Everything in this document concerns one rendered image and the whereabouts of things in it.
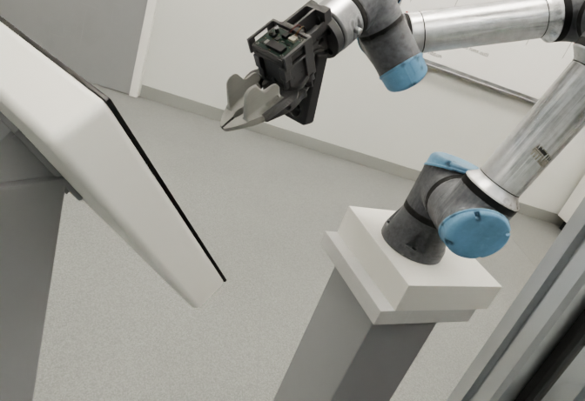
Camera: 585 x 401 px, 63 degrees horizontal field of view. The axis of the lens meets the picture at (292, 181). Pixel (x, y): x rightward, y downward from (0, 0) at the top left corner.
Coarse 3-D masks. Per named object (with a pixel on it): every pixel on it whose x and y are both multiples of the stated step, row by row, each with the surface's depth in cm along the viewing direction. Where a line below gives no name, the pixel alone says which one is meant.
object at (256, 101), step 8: (248, 88) 60; (256, 88) 61; (272, 88) 63; (248, 96) 61; (256, 96) 62; (264, 96) 63; (272, 96) 64; (280, 96) 65; (248, 104) 62; (256, 104) 63; (264, 104) 64; (272, 104) 64; (248, 112) 62; (256, 112) 63; (232, 120) 63; (240, 120) 63; (248, 120) 63; (256, 120) 63; (264, 120) 64; (224, 128) 63; (232, 128) 63; (240, 128) 63
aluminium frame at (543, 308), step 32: (576, 224) 31; (544, 256) 33; (576, 256) 30; (544, 288) 33; (576, 288) 30; (512, 320) 34; (544, 320) 31; (576, 320) 31; (480, 352) 37; (512, 352) 33; (544, 352) 32; (480, 384) 36; (512, 384) 33
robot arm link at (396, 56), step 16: (400, 16) 72; (384, 32) 72; (400, 32) 72; (368, 48) 75; (384, 48) 73; (400, 48) 73; (416, 48) 75; (384, 64) 75; (400, 64) 74; (416, 64) 75; (384, 80) 78; (400, 80) 76; (416, 80) 76
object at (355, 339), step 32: (352, 256) 112; (352, 288) 106; (320, 320) 123; (352, 320) 111; (384, 320) 99; (416, 320) 103; (448, 320) 108; (320, 352) 121; (352, 352) 110; (384, 352) 112; (416, 352) 118; (288, 384) 134; (320, 384) 120; (352, 384) 115; (384, 384) 120
